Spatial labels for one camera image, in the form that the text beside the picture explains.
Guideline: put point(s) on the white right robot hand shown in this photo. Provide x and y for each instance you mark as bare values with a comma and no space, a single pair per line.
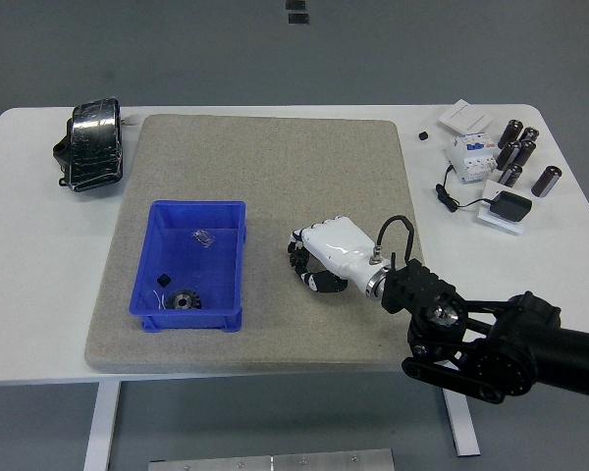
338,245

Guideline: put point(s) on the small black spur gear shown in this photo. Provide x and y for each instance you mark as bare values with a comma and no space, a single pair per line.
298,258

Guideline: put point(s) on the large black bevel gear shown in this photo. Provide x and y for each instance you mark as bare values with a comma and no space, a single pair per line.
184,300

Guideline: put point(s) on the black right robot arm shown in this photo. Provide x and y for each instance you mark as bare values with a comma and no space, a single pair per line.
422,284

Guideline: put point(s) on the blue plastic box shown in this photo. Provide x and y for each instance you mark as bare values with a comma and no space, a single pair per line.
191,265

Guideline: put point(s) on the grey-brown felt mat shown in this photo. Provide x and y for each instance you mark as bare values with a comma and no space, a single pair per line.
284,176

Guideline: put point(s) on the small clear plastic bag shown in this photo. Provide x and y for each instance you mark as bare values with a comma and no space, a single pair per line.
203,239

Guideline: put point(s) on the small black cube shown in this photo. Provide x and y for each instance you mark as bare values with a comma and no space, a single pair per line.
424,135
164,280

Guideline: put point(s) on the white circuit breaker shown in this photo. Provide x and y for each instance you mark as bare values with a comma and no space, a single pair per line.
471,157

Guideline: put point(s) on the white socket plate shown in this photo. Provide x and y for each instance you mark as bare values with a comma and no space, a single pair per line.
491,189

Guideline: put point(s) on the black power adapter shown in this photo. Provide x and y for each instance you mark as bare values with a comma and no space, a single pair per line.
510,206

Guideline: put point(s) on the black cylindrical capacitor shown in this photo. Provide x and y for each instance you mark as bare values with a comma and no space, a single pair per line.
507,154
510,175
546,181
524,153
530,135
512,133

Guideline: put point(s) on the white table leg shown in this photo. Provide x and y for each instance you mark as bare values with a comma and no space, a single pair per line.
102,427
459,422

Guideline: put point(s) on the black floor socket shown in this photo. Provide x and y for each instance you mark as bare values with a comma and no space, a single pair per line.
295,4
299,18

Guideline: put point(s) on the black tape-wrapped device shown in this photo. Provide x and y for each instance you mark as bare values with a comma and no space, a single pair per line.
95,142

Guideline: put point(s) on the white wall switch plate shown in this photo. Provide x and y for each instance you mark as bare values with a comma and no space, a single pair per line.
464,117

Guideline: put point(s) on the grey metal base plate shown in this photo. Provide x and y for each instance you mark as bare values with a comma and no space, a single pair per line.
270,461

